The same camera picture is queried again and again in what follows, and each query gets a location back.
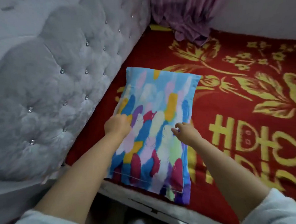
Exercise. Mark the pink curtain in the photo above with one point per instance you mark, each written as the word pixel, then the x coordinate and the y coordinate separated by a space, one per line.
pixel 190 16

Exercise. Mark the person's left hand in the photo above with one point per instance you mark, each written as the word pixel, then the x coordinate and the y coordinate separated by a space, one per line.
pixel 117 126

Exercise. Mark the person's left forearm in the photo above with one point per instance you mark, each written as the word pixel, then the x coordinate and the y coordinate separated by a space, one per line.
pixel 82 176

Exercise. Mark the person's right forearm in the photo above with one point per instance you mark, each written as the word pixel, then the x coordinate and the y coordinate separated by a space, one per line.
pixel 228 176

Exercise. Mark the colourful feather print pillow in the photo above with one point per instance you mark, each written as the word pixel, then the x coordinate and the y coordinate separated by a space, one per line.
pixel 158 99

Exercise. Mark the white tufted headboard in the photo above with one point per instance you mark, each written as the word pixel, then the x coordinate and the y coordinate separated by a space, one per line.
pixel 52 86

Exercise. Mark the red floral blanket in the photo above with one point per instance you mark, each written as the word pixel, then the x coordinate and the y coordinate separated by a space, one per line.
pixel 237 115

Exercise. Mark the person's right hand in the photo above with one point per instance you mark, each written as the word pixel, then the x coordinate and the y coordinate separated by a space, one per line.
pixel 187 133

